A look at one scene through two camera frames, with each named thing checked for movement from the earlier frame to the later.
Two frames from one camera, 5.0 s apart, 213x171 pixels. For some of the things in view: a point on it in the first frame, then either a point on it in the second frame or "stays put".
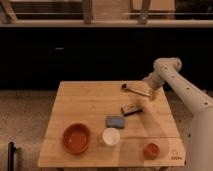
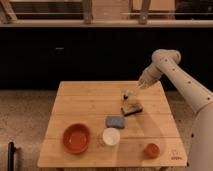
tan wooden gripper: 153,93 to 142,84
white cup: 111,136 stays put
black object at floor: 11,156 stays put
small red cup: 151,151 stays put
